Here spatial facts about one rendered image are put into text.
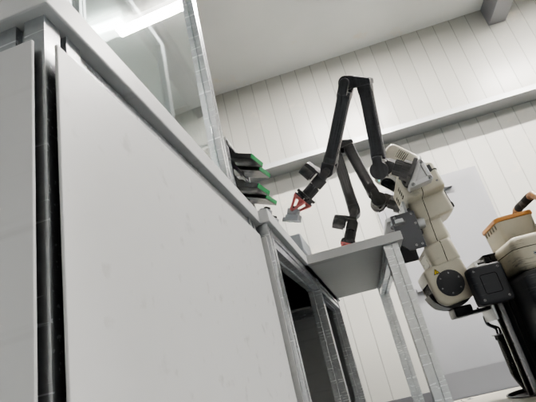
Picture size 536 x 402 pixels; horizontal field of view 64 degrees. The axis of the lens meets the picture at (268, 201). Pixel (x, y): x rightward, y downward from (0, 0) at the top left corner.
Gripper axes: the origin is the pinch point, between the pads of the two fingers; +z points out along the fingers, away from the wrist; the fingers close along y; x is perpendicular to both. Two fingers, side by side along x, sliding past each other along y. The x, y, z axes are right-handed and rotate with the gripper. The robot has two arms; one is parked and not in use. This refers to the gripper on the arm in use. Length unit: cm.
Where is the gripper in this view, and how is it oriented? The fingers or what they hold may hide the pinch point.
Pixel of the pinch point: (293, 210)
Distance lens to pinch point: 198.6
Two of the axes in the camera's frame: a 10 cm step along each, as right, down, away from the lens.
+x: 6.2, 6.1, -5.0
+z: -6.5, 7.5, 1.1
